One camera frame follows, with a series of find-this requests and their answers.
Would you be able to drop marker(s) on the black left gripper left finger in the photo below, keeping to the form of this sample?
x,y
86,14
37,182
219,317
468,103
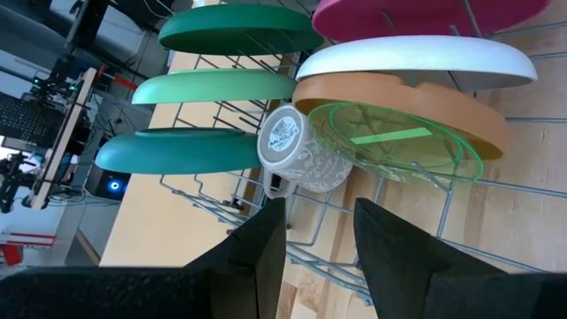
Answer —
x,y
248,274

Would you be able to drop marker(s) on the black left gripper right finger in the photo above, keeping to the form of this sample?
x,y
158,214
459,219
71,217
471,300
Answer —
x,y
407,274

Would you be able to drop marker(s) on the translucent green plate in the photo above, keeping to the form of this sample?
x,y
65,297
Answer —
x,y
398,146

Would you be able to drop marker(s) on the teal plate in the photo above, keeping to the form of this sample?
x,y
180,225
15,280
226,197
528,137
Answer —
x,y
177,153

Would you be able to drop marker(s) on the orange plate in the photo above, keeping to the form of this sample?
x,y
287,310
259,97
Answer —
x,y
390,93

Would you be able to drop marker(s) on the light green plate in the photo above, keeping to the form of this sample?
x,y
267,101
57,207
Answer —
x,y
212,86

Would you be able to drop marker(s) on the white plate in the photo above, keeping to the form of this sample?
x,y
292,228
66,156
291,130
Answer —
x,y
421,55

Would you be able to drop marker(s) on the dark green plate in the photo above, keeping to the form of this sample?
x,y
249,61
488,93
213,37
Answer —
x,y
239,28

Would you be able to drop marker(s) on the pink plate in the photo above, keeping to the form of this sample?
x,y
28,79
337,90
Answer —
x,y
421,15

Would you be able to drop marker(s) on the tan wooden table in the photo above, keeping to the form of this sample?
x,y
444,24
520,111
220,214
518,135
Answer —
x,y
150,221

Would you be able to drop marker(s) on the grey floral mug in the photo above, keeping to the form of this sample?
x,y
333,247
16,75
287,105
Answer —
x,y
305,155

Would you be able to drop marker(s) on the black computer with blue light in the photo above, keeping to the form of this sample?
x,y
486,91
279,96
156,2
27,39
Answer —
x,y
108,184

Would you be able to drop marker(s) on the light wooden background desk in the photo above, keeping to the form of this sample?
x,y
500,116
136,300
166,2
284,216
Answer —
x,y
62,137

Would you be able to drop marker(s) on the black background robot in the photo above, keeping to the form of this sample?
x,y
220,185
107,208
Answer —
x,y
13,177

